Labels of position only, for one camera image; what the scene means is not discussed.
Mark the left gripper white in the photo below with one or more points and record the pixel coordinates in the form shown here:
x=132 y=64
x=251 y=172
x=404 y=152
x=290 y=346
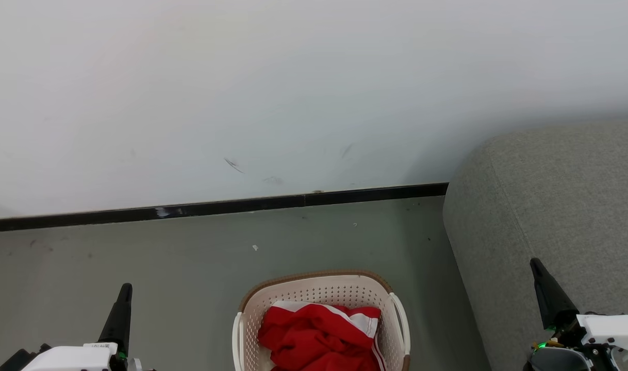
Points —
x=71 y=358

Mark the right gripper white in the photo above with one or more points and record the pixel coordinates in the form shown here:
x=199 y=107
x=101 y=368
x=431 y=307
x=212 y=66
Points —
x=610 y=332

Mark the red jersey with white trim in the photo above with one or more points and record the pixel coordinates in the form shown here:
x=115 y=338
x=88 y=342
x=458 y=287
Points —
x=314 y=335

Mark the grey fabric sofa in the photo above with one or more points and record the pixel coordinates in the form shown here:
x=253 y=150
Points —
x=561 y=206

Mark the white perforated laundry basket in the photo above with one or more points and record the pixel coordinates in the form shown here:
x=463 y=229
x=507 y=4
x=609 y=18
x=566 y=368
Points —
x=314 y=288

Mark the black wall baseboard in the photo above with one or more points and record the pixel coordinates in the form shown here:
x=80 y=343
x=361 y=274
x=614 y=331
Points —
x=216 y=207

